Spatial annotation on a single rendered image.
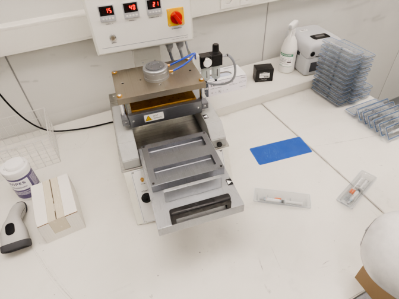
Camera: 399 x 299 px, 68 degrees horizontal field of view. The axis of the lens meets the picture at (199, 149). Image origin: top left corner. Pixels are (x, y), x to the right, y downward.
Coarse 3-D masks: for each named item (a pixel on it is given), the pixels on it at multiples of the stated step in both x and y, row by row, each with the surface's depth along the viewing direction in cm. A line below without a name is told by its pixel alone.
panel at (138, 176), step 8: (136, 176) 91; (144, 176) 92; (136, 184) 92; (144, 184) 92; (136, 192) 92; (144, 192) 93; (144, 208) 94; (152, 208) 95; (144, 216) 95; (152, 216) 96
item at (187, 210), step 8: (208, 200) 70; (216, 200) 70; (224, 200) 70; (176, 208) 69; (184, 208) 69; (192, 208) 69; (200, 208) 69; (208, 208) 70; (176, 216) 68; (184, 216) 69
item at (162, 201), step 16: (224, 176) 81; (160, 192) 78; (176, 192) 74; (192, 192) 76; (208, 192) 77; (224, 192) 77; (160, 208) 74; (224, 208) 73; (240, 208) 74; (160, 224) 70; (176, 224) 70; (192, 224) 73
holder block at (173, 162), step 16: (160, 144) 88; (176, 144) 89; (192, 144) 89; (208, 144) 87; (144, 160) 84; (160, 160) 83; (176, 160) 83; (192, 160) 83; (208, 160) 84; (160, 176) 80; (176, 176) 78; (192, 176) 78; (208, 176) 80
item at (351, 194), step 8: (360, 176) 104; (368, 176) 104; (352, 184) 102; (360, 184) 102; (368, 184) 102; (344, 192) 100; (352, 192) 100; (360, 192) 99; (344, 200) 97; (352, 200) 97
